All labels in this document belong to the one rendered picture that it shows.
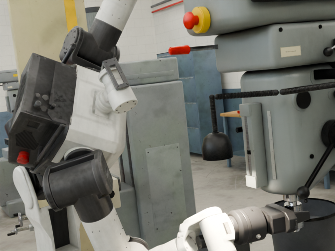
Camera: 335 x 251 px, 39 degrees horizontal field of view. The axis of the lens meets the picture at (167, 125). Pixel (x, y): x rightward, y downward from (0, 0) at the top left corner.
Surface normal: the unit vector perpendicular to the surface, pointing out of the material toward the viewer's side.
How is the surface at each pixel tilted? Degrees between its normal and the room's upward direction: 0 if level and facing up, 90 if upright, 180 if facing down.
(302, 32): 90
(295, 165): 90
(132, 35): 90
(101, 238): 110
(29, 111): 60
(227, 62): 90
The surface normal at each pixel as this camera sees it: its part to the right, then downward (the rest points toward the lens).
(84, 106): 0.51, -0.51
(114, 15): 0.31, 0.22
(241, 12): -0.20, 0.14
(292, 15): 0.47, 0.49
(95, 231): -0.14, 0.47
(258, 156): 0.47, 0.05
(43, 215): 0.65, -0.15
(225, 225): 0.22, -0.54
